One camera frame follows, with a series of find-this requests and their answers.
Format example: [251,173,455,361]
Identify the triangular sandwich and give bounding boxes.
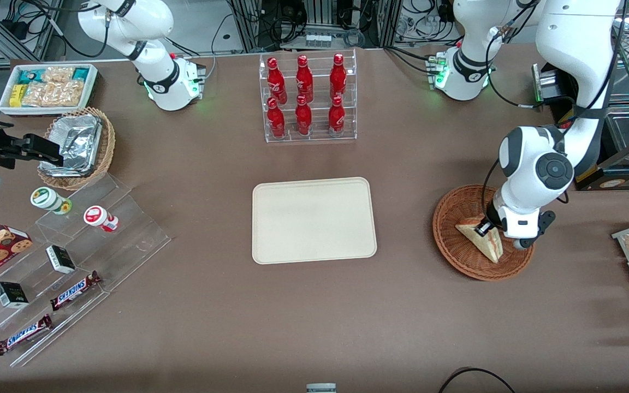
[454,217,504,264]

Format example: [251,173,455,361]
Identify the round shallow brown wicker basket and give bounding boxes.
[432,184,536,282]

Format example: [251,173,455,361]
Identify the deep tan wicker basket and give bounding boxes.
[37,106,116,191]

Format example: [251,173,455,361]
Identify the cream rectangular tray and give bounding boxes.
[252,177,378,265]

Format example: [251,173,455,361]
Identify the silver foil containers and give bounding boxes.
[39,114,103,178]

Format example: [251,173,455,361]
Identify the green lid white cup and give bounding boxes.
[30,187,73,216]

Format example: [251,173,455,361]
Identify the large clear snack bag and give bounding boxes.
[21,80,85,108]

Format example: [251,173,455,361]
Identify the white rectangular snack bin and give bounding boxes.
[0,63,99,117]

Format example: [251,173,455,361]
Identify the small clear snack bag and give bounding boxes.
[41,67,75,84]

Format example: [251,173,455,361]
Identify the red lid white cup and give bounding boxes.
[83,205,120,233]

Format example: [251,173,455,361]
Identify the small black box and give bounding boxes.
[45,245,77,275]
[0,282,30,309]

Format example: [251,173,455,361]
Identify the black machine with yellow panel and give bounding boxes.
[533,46,629,192]

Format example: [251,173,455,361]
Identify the clear acrylic stepped shelf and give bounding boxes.
[0,174,172,368]

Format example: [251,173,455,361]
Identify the silver box with green light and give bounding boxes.
[531,63,572,107]

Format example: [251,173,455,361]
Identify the Snickers chocolate bar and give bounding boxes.
[0,314,54,356]
[50,271,103,312]

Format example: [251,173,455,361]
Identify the red cola bottle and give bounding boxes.
[329,53,348,102]
[295,55,315,104]
[266,97,287,139]
[266,57,288,105]
[328,96,346,138]
[294,94,313,136]

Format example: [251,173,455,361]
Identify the clear acrylic bottle rack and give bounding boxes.
[259,48,358,144]

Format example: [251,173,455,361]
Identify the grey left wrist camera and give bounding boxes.
[513,210,557,251]

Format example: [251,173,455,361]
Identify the black cable loop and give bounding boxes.
[437,367,517,393]

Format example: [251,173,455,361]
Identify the aluminium equipment frame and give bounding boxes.
[226,0,403,53]

